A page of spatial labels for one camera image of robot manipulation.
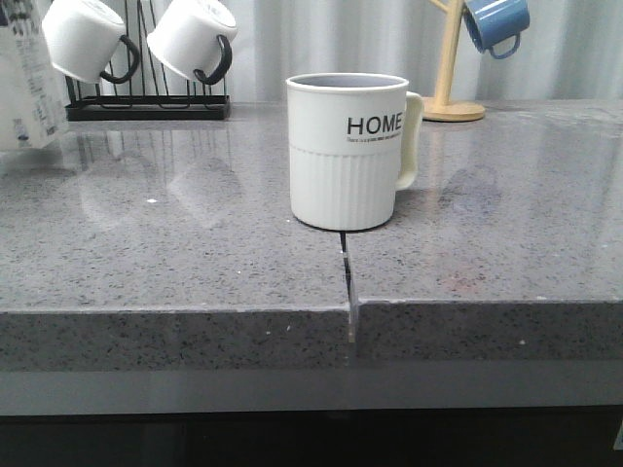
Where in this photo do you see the white ribbed HOME cup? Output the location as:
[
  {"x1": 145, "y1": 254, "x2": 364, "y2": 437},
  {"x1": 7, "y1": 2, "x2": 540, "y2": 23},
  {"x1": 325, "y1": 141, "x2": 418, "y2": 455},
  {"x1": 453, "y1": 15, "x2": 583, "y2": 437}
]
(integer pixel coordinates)
[{"x1": 286, "y1": 73, "x2": 423, "y2": 232}]

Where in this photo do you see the white blue milk carton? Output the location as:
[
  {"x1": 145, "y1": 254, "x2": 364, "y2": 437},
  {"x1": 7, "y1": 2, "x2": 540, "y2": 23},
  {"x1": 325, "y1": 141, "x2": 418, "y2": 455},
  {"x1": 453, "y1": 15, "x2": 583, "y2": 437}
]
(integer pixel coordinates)
[{"x1": 1, "y1": 1, "x2": 68, "y2": 152}]

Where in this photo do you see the wooden mug tree stand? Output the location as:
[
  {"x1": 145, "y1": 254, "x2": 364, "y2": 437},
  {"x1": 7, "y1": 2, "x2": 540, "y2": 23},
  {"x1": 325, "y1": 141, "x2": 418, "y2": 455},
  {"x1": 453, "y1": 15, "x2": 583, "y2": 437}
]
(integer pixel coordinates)
[{"x1": 423, "y1": 0, "x2": 485, "y2": 123}]

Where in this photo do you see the right white enamel mug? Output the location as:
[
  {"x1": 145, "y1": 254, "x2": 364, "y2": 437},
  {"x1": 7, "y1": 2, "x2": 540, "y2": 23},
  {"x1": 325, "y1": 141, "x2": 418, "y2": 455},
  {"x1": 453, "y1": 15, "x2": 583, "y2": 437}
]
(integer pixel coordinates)
[{"x1": 147, "y1": 0, "x2": 238, "y2": 86}]

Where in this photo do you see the white enamel mug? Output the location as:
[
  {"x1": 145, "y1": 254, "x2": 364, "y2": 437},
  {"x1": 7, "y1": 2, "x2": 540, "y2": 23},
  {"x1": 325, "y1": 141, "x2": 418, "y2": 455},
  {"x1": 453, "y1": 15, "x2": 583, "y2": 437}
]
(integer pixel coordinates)
[
  {"x1": 147, "y1": 0, "x2": 238, "y2": 86},
  {"x1": 42, "y1": 0, "x2": 140, "y2": 84}
]

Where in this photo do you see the blue enamel mug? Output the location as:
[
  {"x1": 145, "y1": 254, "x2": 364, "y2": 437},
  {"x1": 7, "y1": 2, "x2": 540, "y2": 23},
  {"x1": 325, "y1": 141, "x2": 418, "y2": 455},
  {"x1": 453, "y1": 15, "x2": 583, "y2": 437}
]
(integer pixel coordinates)
[{"x1": 463, "y1": 0, "x2": 531, "y2": 59}]

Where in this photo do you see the left white enamel mug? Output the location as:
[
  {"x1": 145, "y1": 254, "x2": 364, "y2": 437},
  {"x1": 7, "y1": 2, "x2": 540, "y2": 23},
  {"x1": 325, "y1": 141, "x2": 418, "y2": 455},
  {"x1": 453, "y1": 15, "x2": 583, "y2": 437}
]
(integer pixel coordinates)
[{"x1": 42, "y1": 0, "x2": 140, "y2": 84}]

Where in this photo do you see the black wire mug rack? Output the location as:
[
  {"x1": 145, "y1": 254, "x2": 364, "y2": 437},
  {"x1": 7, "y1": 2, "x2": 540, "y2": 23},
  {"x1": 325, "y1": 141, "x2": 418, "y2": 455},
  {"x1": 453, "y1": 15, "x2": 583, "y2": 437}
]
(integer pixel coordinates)
[{"x1": 64, "y1": 1, "x2": 231, "y2": 122}]

